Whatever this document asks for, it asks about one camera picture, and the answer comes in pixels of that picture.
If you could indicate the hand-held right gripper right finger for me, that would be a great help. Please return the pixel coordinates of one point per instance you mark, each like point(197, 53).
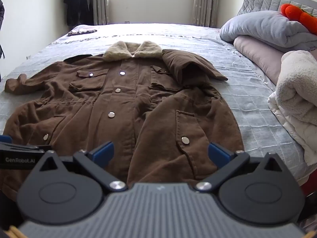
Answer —
point(218, 152)

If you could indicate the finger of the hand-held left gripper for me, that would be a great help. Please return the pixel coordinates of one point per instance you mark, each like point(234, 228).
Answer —
point(5, 138)

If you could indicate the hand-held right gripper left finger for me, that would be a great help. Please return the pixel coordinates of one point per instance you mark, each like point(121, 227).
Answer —
point(104, 151)

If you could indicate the brown coat with fleece collar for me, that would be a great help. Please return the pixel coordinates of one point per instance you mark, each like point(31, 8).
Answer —
point(123, 99)

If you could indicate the dark hanging clothes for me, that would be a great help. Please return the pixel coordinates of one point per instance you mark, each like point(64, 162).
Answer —
point(78, 2)

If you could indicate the bed with grey bedspread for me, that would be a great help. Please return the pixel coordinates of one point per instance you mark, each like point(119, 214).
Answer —
point(223, 84)

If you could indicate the white quilt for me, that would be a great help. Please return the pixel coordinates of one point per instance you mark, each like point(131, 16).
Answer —
point(289, 129)

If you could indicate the white fleece blanket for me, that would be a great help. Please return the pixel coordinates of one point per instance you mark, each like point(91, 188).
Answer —
point(297, 84)

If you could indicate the pink pillow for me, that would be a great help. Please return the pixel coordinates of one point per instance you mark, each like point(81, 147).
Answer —
point(257, 54)

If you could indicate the folded dark patterned cloth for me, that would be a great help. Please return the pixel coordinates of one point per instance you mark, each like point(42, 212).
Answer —
point(81, 32)

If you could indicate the light grey pillow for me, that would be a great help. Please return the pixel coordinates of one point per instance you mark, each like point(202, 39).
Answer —
point(267, 28)

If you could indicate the grey patterned curtain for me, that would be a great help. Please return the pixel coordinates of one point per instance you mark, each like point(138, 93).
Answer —
point(100, 2)
point(205, 3)

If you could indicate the grey quilted headboard cushion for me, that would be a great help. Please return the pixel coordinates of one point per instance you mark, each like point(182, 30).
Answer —
point(262, 3)

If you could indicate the orange plush toy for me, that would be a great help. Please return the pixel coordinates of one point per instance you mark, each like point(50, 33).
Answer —
point(301, 17)

